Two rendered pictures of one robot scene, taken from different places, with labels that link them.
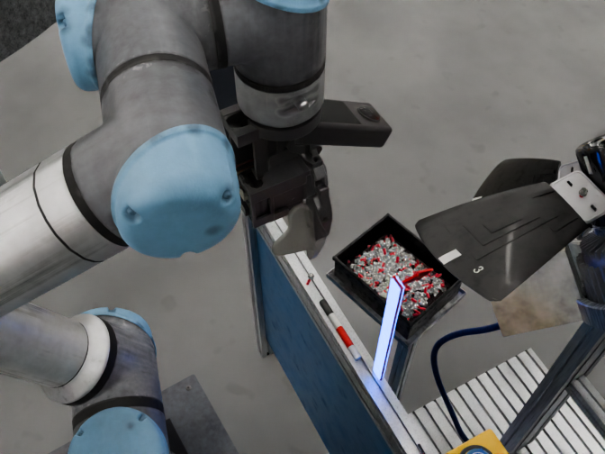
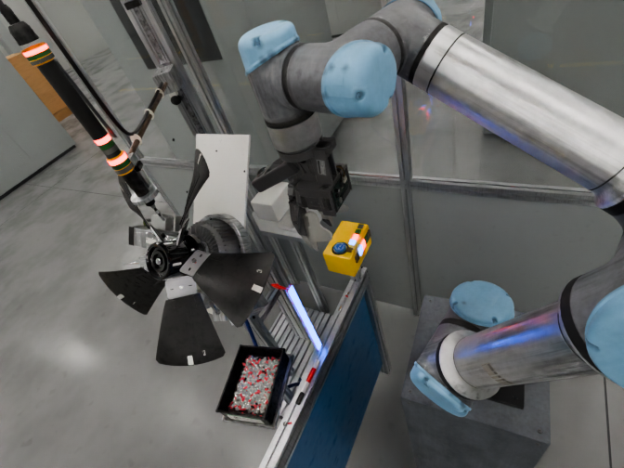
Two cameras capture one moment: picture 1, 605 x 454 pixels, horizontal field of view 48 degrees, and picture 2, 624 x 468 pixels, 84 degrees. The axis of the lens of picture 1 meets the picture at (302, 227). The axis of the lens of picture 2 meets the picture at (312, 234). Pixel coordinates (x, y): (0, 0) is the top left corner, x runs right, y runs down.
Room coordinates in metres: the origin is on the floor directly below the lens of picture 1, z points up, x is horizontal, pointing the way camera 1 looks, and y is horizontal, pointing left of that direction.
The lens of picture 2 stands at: (0.63, 0.45, 1.88)
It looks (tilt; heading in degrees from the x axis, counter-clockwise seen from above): 42 degrees down; 249
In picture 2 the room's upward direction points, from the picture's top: 20 degrees counter-clockwise
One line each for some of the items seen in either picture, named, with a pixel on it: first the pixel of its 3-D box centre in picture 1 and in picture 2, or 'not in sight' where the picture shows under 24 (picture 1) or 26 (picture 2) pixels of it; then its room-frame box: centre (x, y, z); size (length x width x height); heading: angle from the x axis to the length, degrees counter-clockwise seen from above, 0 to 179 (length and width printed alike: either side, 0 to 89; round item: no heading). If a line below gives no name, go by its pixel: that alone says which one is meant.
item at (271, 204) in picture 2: not in sight; (270, 200); (0.26, -0.89, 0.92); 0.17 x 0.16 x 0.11; 28
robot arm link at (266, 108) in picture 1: (282, 85); (295, 128); (0.43, 0.02, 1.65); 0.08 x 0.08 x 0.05
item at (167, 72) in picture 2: not in sight; (168, 79); (0.40, -1.00, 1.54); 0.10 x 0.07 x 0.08; 63
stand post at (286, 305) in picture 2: not in sight; (277, 285); (0.45, -0.72, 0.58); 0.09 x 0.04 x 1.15; 118
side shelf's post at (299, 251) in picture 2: not in sight; (308, 272); (0.25, -0.81, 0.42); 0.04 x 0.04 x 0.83; 28
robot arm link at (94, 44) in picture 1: (146, 43); (347, 73); (0.39, 0.11, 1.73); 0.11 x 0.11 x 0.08; 15
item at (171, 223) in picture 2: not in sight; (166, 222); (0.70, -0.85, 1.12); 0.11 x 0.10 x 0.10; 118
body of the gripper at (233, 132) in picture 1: (275, 150); (313, 174); (0.43, 0.03, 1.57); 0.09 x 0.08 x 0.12; 118
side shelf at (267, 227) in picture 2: not in sight; (285, 217); (0.25, -0.81, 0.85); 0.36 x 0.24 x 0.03; 118
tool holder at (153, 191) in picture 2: not in sight; (135, 179); (0.68, -0.46, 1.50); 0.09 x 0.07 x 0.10; 63
